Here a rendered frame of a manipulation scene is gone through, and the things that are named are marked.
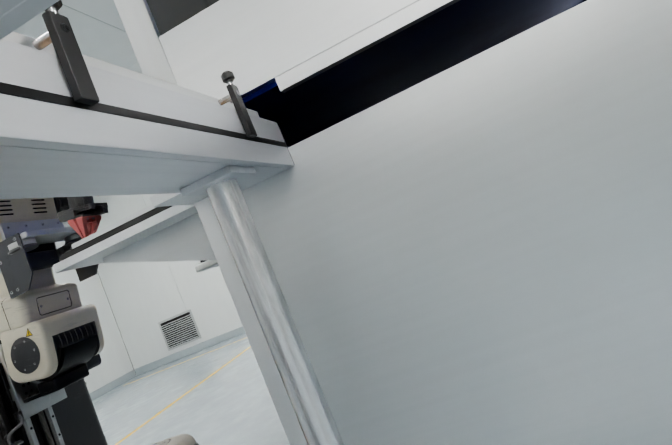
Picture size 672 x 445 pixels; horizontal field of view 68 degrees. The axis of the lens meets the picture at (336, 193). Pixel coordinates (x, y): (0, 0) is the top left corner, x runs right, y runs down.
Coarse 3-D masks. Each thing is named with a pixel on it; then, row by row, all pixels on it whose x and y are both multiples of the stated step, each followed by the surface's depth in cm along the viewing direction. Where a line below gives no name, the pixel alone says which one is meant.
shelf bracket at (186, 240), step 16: (176, 224) 115; (192, 224) 114; (144, 240) 117; (160, 240) 116; (176, 240) 115; (192, 240) 114; (208, 240) 113; (112, 256) 120; (128, 256) 118; (144, 256) 117; (160, 256) 116; (176, 256) 115; (192, 256) 114; (208, 256) 113
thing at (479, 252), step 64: (640, 0) 80; (512, 64) 85; (576, 64) 83; (640, 64) 80; (384, 128) 91; (448, 128) 88; (512, 128) 85; (576, 128) 83; (640, 128) 80; (256, 192) 98; (320, 192) 95; (384, 192) 92; (448, 192) 89; (512, 192) 86; (576, 192) 83; (640, 192) 80; (320, 256) 95; (384, 256) 92; (448, 256) 89; (512, 256) 86; (576, 256) 83; (640, 256) 81; (320, 320) 95; (384, 320) 92; (448, 320) 89; (512, 320) 86; (576, 320) 83; (640, 320) 81; (320, 384) 96; (384, 384) 92; (448, 384) 89; (512, 384) 86; (576, 384) 84; (640, 384) 81
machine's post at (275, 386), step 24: (120, 0) 106; (144, 0) 105; (144, 24) 104; (144, 48) 105; (144, 72) 105; (168, 72) 103; (216, 240) 101; (240, 288) 100; (240, 312) 100; (264, 360) 99; (288, 408) 97; (288, 432) 98
